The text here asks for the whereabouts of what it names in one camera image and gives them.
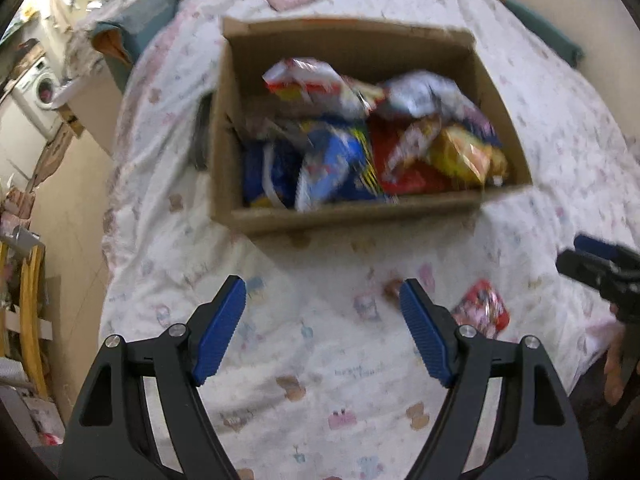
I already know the small red snack packet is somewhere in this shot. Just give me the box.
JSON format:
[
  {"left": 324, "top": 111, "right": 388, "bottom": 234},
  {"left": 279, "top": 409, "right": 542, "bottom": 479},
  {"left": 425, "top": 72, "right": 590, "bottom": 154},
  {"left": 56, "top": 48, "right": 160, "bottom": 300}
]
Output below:
[{"left": 451, "top": 280, "right": 510, "bottom": 339}]

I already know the yellow chip bag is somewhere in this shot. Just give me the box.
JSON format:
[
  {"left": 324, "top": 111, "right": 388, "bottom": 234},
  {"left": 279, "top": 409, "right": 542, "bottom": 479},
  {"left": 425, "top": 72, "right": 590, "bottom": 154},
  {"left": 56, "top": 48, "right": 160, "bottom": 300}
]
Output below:
[{"left": 427, "top": 125, "right": 509, "bottom": 188}]

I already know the silver white snack bag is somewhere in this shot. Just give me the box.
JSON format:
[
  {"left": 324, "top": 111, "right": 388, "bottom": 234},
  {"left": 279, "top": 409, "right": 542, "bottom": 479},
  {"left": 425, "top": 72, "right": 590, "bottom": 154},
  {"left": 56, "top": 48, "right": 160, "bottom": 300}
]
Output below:
[{"left": 376, "top": 70, "right": 502, "bottom": 148}]

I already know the red snack bag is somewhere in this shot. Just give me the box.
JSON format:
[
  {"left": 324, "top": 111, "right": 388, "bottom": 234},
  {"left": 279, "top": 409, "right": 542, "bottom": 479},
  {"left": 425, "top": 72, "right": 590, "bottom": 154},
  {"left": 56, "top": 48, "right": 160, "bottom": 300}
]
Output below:
[{"left": 367, "top": 116, "right": 452, "bottom": 196}]

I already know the blue snack bag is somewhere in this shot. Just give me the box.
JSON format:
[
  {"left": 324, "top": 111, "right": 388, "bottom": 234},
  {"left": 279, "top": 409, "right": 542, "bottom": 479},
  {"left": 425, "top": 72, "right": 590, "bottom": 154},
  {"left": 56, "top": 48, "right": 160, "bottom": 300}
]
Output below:
[{"left": 295, "top": 117, "right": 384, "bottom": 212}]

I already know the small blue chip bag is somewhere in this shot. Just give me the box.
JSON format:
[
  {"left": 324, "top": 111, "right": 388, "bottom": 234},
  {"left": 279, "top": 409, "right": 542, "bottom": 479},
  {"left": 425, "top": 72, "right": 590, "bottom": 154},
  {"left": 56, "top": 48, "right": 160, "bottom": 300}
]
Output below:
[{"left": 242, "top": 139, "right": 303, "bottom": 209}]

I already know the white Doritos style bag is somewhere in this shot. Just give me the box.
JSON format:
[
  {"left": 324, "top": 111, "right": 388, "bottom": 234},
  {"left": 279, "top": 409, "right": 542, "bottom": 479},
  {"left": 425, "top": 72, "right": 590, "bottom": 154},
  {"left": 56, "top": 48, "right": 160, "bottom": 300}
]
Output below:
[{"left": 262, "top": 58, "right": 373, "bottom": 120}]

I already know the pink crab stick pouch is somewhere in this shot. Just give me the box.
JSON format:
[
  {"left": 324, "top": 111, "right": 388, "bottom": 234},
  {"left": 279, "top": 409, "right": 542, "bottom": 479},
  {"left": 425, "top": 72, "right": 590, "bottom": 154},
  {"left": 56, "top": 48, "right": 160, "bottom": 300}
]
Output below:
[{"left": 385, "top": 115, "right": 442, "bottom": 177}]

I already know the person's right hand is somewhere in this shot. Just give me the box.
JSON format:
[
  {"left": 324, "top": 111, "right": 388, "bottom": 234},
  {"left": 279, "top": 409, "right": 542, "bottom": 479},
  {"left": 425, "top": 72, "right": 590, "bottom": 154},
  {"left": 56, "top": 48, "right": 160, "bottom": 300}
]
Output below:
[{"left": 603, "top": 324, "right": 626, "bottom": 406}]

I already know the white patterned duvet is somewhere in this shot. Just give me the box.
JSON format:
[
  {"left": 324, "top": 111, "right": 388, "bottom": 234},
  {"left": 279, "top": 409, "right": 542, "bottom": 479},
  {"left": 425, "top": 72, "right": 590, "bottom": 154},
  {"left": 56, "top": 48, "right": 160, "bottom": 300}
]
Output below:
[{"left": 100, "top": 0, "right": 639, "bottom": 479}]

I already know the teal bed bolster right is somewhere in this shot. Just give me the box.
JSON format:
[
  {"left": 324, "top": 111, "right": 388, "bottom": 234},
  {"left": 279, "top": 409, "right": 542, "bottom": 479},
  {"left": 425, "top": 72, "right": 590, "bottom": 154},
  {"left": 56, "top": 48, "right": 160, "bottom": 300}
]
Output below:
[{"left": 499, "top": 0, "right": 585, "bottom": 68}]

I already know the teal bed bolster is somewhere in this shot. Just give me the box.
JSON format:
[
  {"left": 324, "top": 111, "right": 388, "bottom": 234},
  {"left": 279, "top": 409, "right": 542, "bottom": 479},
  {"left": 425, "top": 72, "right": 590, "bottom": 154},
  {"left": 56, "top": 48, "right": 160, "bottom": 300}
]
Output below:
[
  {"left": 499, "top": 0, "right": 585, "bottom": 68},
  {"left": 89, "top": 0, "right": 179, "bottom": 93}
]

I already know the dark striped garment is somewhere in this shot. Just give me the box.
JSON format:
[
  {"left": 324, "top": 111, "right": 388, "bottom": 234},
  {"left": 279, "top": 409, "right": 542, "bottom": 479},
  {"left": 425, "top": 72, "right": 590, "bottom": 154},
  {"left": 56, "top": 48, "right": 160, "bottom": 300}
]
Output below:
[{"left": 190, "top": 92, "right": 214, "bottom": 171}]

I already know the brown cardboard box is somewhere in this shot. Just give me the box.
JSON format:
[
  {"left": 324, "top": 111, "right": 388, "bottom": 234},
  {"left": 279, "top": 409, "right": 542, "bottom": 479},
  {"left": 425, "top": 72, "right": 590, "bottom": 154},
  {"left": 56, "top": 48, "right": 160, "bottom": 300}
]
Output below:
[{"left": 210, "top": 18, "right": 532, "bottom": 234}]

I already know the white kitchen cabinet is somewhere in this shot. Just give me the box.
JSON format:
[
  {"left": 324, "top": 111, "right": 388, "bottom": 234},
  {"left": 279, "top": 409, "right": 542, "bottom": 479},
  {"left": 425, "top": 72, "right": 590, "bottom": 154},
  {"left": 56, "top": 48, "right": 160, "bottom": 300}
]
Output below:
[{"left": 0, "top": 96, "right": 47, "bottom": 191}]

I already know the white washing machine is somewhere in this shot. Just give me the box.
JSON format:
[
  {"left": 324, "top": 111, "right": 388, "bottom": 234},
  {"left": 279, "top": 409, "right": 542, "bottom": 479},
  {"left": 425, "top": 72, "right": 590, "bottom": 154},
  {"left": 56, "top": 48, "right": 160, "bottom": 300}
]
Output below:
[{"left": 11, "top": 55, "right": 63, "bottom": 142}]

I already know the teal bed bolster left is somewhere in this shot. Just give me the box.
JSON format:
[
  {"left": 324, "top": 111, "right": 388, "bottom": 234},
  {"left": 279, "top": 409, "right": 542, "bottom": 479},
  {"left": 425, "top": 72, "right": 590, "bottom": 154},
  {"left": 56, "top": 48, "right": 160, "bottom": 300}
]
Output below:
[{"left": 89, "top": 0, "right": 179, "bottom": 93}]

